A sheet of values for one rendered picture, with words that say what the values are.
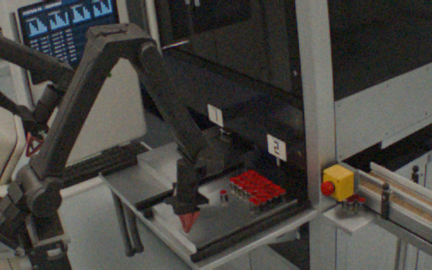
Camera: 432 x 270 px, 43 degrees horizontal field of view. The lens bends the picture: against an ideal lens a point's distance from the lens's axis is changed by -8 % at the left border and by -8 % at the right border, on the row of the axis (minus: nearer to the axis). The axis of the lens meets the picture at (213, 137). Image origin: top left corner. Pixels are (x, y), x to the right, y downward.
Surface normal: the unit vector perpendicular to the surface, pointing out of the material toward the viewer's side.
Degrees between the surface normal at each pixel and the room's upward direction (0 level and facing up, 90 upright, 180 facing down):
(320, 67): 90
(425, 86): 90
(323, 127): 90
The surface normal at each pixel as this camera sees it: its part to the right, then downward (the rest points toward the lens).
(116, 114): 0.52, 0.31
